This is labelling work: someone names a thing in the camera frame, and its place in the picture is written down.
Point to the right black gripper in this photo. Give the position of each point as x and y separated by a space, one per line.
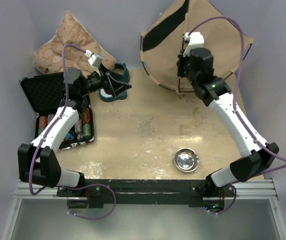
181 73

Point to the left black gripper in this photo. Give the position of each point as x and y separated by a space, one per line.
111 85

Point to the beige patterned pet cushion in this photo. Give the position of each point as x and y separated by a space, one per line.
48 58

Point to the black poker chip case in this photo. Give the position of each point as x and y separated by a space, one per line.
45 92

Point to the steel pet bowl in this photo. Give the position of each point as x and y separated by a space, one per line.
186 160

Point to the teal pet bowl stand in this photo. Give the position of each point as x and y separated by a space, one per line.
121 69

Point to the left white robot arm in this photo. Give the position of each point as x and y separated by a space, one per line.
37 161

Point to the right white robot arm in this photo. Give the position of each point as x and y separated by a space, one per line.
256 153

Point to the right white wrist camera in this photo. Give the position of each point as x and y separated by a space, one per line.
191 41

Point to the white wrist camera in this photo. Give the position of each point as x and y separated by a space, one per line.
94 59
191 41

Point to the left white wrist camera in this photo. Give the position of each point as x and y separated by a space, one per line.
94 59

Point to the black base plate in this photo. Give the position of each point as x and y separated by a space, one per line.
99 192

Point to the aluminium frame rail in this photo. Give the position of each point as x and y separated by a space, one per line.
253 213

